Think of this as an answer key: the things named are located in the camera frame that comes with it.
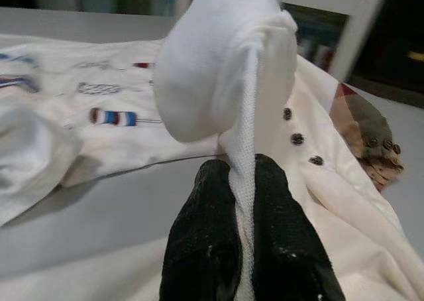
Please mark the white button shirt plaid cuffs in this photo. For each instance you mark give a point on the white button shirt plaid cuffs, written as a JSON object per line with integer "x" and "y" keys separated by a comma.
{"x": 212, "y": 65}

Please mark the black media console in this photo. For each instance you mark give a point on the black media console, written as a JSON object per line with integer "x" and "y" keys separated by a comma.
{"x": 404, "y": 32}

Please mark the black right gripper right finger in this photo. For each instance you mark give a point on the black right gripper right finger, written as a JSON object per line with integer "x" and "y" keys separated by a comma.
{"x": 285, "y": 241}

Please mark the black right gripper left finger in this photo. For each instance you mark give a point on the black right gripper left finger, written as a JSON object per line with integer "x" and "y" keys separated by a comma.
{"x": 205, "y": 231}

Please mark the white glass door cabinet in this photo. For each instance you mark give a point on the white glass door cabinet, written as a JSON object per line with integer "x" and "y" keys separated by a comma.
{"x": 359, "y": 32}

